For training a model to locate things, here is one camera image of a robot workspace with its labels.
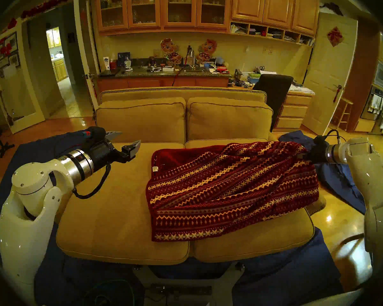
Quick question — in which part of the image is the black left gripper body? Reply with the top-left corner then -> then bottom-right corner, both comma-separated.
89,140 -> 130,173

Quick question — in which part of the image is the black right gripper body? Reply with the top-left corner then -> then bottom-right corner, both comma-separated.
302,136 -> 329,164

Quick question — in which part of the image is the red patterned knit blanket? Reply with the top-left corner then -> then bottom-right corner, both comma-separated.
146,141 -> 319,242

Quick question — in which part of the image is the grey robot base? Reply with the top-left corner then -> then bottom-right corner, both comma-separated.
132,262 -> 244,306

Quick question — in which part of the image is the crumpled blue blanket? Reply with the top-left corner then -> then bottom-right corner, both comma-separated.
278,131 -> 383,215

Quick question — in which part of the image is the yellow sofa back cushion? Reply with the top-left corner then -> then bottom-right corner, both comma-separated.
95,97 -> 187,145
186,97 -> 273,141

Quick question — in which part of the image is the wooden desk with drawers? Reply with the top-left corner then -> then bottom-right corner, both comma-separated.
272,89 -> 314,133

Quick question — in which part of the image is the yellow sofa seat cushion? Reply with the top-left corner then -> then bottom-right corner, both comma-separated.
56,142 -> 192,265
184,138 -> 316,263

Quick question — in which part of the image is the small wooden stool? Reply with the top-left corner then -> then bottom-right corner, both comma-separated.
331,98 -> 354,132

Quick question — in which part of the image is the stack of papers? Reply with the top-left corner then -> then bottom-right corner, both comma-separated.
289,83 -> 316,95

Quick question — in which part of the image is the dark-topped wooden counter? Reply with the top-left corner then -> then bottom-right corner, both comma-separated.
96,68 -> 232,92

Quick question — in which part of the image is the black office chair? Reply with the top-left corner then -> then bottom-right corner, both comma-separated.
253,74 -> 294,132

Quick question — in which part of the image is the yellow fabric sofa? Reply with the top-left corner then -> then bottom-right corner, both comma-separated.
53,86 -> 327,266

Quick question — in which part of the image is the white hanging towel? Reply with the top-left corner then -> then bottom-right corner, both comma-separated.
368,93 -> 383,114

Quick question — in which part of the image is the large navy floor cloth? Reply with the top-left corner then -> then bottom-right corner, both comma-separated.
0,128 -> 343,306

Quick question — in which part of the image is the white door with ornament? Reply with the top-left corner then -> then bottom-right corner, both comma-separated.
303,12 -> 358,137

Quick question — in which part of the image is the yellow-lit kitchen base cabinet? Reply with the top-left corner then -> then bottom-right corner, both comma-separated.
53,58 -> 68,83

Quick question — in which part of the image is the plain white open door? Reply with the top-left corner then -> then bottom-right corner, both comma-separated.
73,0 -> 100,110

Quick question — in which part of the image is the white mirrored door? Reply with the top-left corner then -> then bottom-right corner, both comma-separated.
0,22 -> 46,134

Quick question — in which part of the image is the dark wooden chair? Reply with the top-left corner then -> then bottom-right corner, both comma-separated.
337,232 -> 375,267

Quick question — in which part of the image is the black floor stand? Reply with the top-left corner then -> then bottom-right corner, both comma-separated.
0,109 -> 16,158

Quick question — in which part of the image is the metal sink faucet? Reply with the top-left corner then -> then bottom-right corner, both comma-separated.
186,46 -> 197,68

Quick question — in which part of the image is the red diamond door ornament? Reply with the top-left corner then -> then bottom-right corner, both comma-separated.
327,26 -> 344,47

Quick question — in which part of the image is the wooden cubby shelf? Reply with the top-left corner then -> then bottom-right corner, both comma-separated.
229,21 -> 316,47

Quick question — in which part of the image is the red garland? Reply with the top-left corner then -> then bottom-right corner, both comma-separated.
21,0 -> 74,19

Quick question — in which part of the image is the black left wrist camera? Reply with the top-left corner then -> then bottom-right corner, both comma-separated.
83,127 -> 107,143

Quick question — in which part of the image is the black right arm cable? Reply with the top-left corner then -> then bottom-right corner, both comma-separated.
326,129 -> 347,145

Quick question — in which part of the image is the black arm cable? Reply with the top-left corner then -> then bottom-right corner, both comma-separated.
72,164 -> 111,200
326,129 -> 347,145

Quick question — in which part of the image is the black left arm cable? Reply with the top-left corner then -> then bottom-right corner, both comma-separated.
72,164 -> 111,200

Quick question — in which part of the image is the stainless wall oven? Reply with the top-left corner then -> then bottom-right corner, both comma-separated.
361,61 -> 383,121

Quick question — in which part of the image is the cartoon animal wall decoration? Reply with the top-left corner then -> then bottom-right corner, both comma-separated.
160,38 -> 182,66
196,39 -> 217,64

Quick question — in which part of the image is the glass-door wooden wall cabinet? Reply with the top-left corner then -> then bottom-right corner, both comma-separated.
95,0 -> 232,36

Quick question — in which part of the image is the large black picture frame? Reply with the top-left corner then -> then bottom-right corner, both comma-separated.
0,31 -> 19,63

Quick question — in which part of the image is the solid wooden wall cabinet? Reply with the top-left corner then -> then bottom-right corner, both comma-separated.
231,0 -> 320,36

